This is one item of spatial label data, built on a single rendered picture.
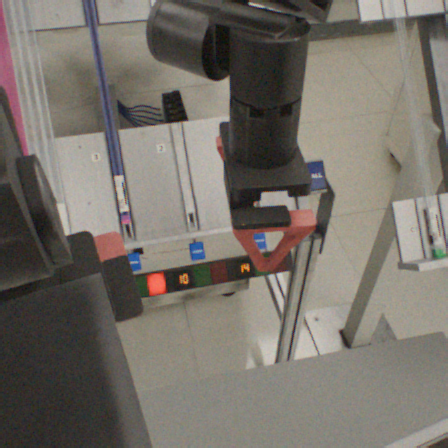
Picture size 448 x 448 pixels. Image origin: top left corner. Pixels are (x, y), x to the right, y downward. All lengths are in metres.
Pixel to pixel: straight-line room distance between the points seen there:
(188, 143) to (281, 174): 0.48
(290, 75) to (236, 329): 1.26
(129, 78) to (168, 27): 1.05
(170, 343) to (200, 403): 0.75
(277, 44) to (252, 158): 0.09
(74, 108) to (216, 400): 0.85
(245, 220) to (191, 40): 0.14
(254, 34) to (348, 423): 0.61
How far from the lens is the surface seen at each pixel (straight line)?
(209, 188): 0.85
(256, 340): 1.55
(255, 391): 0.82
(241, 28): 0.37
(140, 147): 0.85
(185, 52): 0.40
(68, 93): 1.42
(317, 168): 0.85
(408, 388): 0.87
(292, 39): 0.35
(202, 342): 1.54
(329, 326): 1.59
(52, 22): 0.92
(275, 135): 0.38
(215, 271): 0.86
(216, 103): 1.32
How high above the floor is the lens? 1.35
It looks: 48 degrees down
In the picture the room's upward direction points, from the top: straight up
